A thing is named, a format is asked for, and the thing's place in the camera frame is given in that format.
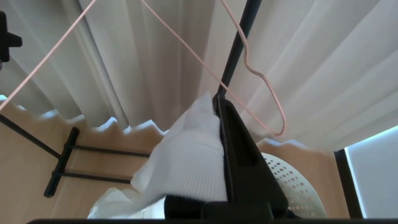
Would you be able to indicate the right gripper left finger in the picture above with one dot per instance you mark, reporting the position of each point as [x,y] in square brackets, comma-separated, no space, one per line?
[180,207]

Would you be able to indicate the beige curtain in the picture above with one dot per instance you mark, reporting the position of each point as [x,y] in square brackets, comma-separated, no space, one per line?
[149,56]

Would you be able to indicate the black clothes rack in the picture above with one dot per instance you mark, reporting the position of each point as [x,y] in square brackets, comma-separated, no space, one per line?
[237,46]

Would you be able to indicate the white printed t-shirt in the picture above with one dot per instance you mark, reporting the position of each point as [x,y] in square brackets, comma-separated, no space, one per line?
[186,155]

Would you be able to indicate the white laundry basket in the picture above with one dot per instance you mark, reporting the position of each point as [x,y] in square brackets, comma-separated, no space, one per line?
[298,186]

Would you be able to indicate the pink clothes hanger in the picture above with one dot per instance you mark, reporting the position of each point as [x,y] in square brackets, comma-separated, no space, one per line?
[48,55]
[284,124]

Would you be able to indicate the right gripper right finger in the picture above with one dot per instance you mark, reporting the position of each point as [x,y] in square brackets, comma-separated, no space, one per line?
[248,180]

